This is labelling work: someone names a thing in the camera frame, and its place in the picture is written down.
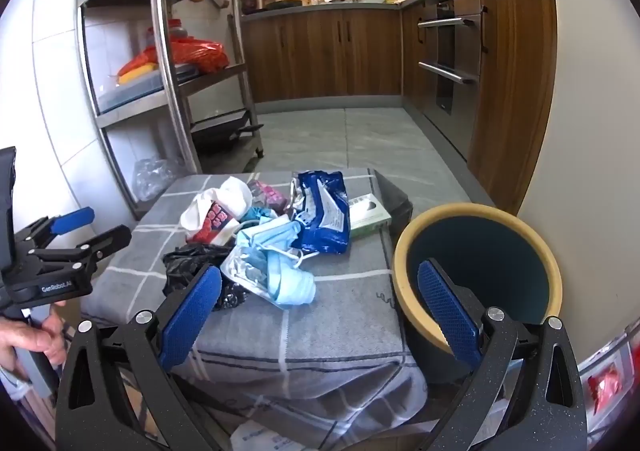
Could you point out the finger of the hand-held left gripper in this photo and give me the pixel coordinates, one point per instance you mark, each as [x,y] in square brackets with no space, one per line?
[95,243]
[75,221]

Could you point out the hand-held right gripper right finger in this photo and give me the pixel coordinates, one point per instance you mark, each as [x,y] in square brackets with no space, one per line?
[445,311]

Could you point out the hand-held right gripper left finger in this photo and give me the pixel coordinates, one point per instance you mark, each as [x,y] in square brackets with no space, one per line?
[190,316]

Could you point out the black plastic bag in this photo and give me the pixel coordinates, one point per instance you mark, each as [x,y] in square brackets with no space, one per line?
[190,261]

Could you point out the teal bin with yellow rim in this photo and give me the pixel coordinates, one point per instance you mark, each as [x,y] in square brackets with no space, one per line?
[500,251]

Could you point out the white red printed bag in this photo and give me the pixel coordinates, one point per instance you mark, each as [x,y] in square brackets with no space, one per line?
[220,218]

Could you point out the blue wet wipes packet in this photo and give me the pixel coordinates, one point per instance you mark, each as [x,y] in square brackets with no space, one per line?
[325,211]

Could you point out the person's left hand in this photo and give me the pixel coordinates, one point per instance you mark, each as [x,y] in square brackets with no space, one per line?
[22,336]

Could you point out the clear plastic bag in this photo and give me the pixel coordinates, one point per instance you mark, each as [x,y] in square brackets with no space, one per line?
[155,178]

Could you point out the grey checked blanket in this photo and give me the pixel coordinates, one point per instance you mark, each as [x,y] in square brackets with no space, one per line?
[340,301]

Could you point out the green white carton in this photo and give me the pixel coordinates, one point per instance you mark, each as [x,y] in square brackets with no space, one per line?
[370,216]

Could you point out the light blue crumpled wrapper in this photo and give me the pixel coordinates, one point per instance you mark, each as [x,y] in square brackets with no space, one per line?
[260,213]

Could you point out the blue clear storage box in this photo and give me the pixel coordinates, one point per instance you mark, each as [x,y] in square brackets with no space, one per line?
[140,91]

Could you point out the pink crumpled wrapper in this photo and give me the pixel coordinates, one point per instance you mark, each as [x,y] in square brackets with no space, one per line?
[270,193]

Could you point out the white printed packet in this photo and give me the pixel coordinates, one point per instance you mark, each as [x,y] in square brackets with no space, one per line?
[270,438]

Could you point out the yellow packet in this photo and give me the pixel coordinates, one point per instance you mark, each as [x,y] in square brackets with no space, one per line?
[135,74]

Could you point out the black flat appliance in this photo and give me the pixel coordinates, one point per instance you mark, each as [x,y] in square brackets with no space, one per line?
[225,128]

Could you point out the white red printed box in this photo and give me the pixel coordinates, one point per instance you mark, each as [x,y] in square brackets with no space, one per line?
[607,381]

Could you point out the large red plastic bag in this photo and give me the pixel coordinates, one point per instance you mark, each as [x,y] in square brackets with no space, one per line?
[195,53]

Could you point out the steel shelf rack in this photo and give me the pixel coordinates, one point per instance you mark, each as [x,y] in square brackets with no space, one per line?
[167,31]

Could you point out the red lid plastic jar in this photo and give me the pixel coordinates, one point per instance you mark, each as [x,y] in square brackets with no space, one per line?
[172,28]

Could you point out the built-in steel oven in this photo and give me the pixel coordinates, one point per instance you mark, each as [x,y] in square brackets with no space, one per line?
[447,81]

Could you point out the wooden cabinet with oven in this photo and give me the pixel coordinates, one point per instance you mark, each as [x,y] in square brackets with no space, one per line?
[515,81]

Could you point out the wooden base cabinet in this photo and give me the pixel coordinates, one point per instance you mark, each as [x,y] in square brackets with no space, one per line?
[320,56]

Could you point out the black wok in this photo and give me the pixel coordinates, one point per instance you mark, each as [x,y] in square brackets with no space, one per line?
[284,4]

